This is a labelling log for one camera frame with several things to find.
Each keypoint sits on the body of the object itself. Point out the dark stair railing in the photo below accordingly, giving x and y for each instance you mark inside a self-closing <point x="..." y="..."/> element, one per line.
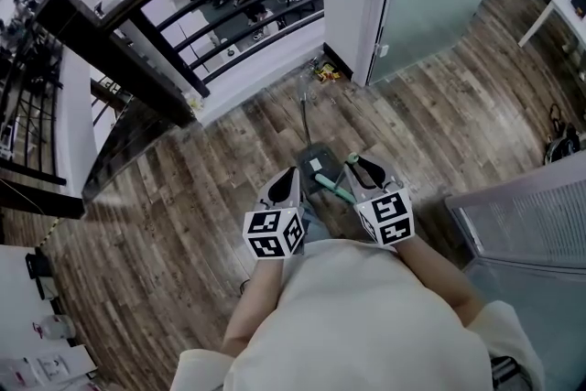
<point x="114" y="55"/>

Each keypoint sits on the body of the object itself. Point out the green broom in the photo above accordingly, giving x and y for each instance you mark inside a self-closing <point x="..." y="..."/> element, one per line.
<point x="334" y="188"/>

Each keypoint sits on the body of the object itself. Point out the dark glass balustrade panel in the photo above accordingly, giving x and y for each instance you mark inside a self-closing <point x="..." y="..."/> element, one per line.
<point x="128" y="146"/>

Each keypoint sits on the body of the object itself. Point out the white desk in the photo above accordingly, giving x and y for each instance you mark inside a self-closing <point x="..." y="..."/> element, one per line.
<point x="18" y="311"/>

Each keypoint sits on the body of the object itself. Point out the white glass door fitting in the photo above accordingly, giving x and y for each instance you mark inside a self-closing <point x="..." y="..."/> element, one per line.
<point x="382" y="49"/>

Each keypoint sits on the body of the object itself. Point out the pile of snack wrappers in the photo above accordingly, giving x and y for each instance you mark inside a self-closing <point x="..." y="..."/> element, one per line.
<point x="326" y="71"/>

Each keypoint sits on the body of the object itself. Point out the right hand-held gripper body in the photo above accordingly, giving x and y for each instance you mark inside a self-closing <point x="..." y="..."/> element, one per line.
<point x="389" y="220"/>

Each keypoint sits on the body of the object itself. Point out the person's left forearm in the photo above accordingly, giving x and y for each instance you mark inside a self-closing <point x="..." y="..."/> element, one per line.
<point x="254" y="302"/>

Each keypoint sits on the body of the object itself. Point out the frosted glass door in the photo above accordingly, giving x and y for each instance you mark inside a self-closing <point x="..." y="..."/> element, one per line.
<point x="435" y="0"/>

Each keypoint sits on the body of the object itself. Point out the crumpled pale wrapper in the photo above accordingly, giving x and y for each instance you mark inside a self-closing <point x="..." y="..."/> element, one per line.
<point x="196" y="101"/>

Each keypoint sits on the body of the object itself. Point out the person's blue jeans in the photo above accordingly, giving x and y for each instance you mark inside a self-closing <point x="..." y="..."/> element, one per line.
<point x="316" y="226"/>

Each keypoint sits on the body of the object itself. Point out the yellow black striped tape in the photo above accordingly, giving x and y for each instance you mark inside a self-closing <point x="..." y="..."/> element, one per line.
<point x="49" y="233"/>

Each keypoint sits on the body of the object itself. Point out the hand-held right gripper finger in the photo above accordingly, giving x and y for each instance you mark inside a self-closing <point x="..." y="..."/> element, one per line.
<point x="354" y="183"/>
<point x="391" y="181"/>

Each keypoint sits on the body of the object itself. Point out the white box red label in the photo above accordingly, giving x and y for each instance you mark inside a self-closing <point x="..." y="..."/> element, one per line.
<point x="18" y="373"/>

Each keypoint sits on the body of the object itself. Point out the white window blinds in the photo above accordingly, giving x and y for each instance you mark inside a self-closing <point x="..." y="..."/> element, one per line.
<point x="526" y="220"/>

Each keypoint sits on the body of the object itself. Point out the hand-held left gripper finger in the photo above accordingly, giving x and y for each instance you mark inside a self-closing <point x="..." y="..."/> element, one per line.
<point x="298" y="199"/>
<point x="264" y="202"/>

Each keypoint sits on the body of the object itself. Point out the person's right forearm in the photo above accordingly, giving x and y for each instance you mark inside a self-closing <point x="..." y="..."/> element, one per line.
<point x="435" y="274"/>

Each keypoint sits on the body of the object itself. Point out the black charger box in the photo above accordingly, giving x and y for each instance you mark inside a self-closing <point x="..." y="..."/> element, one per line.
<point x="39" y="270"/>

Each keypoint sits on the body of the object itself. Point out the white printed box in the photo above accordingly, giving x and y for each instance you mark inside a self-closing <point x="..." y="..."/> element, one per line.
<point x="54" y="368"/>

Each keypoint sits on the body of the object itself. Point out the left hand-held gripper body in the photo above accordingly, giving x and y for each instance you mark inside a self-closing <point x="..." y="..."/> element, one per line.
<point x="270" y="233"/>

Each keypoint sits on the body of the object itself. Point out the black bag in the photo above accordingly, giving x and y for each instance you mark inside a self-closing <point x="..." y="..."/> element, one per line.
<point x="565" y="142"/>

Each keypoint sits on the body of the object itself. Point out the white table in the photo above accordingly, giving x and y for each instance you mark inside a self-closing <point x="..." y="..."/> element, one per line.
<point x="563" y="0"/>

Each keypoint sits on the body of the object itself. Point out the clear plastic jug pink label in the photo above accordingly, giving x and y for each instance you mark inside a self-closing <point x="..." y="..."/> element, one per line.
<point x="55" y="327"/>

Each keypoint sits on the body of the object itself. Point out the person's cream shirt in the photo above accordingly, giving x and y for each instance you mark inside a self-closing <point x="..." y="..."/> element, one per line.
<point x="357" y="320"/>

